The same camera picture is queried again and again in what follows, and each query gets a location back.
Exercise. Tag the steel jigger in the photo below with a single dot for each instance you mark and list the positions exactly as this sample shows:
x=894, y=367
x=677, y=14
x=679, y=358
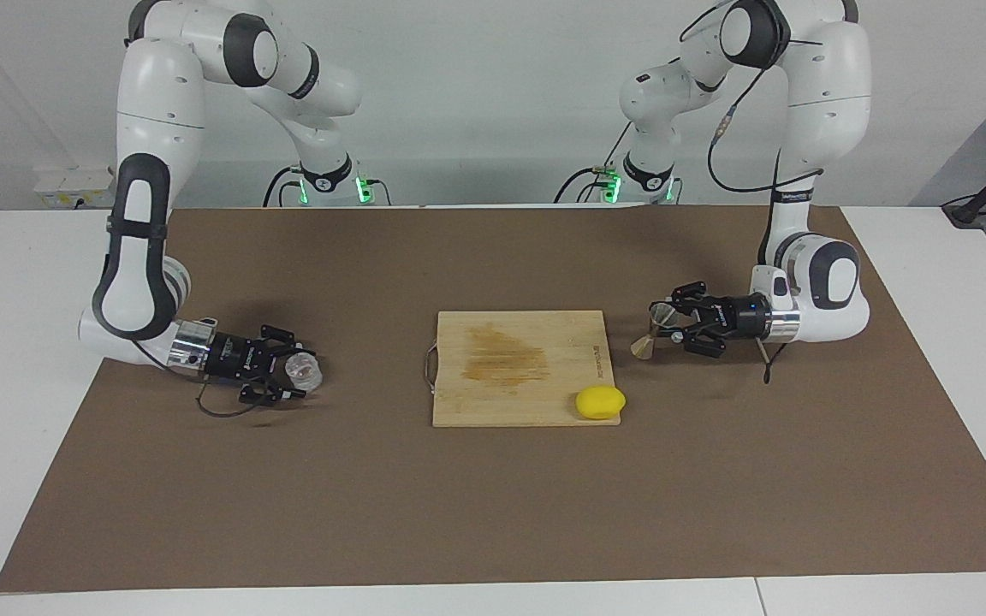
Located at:
x=643, y=346

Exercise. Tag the brown table mat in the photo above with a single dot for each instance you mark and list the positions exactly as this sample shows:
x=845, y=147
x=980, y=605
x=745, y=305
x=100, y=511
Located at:
x=493, y=513

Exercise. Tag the clear glass cup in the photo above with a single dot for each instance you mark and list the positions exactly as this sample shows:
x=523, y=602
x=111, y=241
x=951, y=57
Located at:
x=309, y=374

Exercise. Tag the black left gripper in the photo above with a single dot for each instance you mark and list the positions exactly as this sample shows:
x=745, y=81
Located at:
x=745, y=318

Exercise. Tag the wooden cutting board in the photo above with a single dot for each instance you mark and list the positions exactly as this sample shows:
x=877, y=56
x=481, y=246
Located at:
x=527, y=402

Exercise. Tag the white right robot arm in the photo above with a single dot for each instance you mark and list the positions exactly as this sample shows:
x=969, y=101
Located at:
x=159, y=103

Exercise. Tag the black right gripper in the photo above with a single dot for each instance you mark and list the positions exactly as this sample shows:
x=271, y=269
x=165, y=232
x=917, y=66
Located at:
x=232, y=357

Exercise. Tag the yellow lemon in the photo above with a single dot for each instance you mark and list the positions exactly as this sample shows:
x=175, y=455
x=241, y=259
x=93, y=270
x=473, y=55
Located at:
x=601, y=403

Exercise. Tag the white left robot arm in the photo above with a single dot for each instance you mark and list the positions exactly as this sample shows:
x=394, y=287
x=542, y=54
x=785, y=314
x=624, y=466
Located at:
x=827, y=85

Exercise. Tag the white power strip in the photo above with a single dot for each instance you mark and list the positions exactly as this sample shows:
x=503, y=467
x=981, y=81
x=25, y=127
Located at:
x=74, y=184

